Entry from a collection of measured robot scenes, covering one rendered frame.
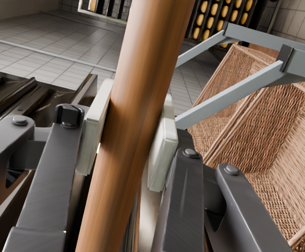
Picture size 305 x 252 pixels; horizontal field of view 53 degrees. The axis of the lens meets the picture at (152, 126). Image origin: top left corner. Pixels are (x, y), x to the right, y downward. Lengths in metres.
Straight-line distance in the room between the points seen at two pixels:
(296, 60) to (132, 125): 0.45
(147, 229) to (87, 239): 0.75
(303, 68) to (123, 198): 0.46
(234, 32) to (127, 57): 0.89
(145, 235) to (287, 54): 0.63
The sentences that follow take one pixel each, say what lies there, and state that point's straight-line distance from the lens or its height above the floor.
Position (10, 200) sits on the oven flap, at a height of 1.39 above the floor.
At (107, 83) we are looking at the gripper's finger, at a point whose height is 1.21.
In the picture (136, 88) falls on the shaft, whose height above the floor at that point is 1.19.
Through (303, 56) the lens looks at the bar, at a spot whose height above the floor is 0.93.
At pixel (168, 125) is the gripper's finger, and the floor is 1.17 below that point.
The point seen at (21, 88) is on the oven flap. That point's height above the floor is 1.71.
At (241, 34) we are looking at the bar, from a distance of 1.04.
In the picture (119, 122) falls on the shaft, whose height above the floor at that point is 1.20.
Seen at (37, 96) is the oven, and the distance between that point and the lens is 1.67.
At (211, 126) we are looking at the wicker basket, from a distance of 1.66.
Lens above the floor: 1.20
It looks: 6 degrees down
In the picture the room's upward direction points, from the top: 76 degrees counter-clockwise
